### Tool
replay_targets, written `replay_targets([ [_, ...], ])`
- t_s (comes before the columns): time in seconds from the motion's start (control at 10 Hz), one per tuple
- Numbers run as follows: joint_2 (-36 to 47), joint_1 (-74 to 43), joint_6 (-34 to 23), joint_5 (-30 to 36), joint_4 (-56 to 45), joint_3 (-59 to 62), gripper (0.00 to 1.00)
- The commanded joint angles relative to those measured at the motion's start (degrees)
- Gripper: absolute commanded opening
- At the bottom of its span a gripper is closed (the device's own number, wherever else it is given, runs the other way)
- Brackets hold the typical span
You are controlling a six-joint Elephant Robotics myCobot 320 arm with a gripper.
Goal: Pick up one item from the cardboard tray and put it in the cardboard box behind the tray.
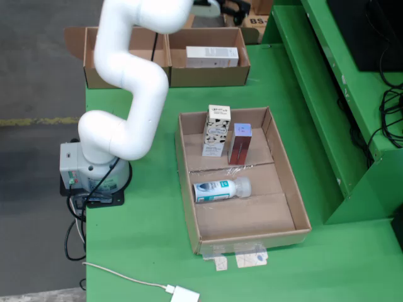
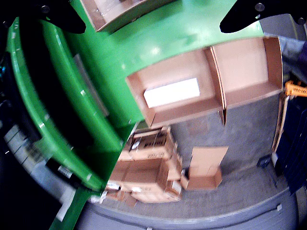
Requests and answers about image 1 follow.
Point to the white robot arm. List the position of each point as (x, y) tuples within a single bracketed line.
[(141, 94)]

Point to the dark red holographic box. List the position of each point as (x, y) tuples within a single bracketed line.
[(240, 148)]

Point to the white shoe fresh bottle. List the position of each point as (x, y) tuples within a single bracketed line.
[(214, 189)]

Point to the printed BS cardboard box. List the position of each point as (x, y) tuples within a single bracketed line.
[(256, 22)]

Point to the green metal shelf unit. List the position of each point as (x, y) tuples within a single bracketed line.
[(315, 94)]

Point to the cow print hand cream box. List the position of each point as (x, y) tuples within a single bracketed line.
[(215, 135)]

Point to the small labelled cardboard box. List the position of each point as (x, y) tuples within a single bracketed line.
[(263, 6)]

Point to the black monitor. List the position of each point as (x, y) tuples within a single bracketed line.
[(365, 31)]

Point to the white power adapter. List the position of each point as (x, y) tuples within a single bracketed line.
[(185, 294)]

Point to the white carton box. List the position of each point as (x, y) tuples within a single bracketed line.
[(211, 56)]

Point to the taped paper tag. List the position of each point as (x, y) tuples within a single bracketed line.
[(252, 258), (218, 261)]

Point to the grey robot base box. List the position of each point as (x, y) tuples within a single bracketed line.
[(70, 163)]

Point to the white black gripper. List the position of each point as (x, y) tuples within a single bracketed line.
[(206, 7)]

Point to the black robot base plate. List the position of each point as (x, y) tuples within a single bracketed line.
[(110, 201)]

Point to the large shallow cardboard tray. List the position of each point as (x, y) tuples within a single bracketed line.
[(245, 217)]

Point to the empty cardboard box with flaps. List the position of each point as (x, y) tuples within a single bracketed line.
[(189, 22)]

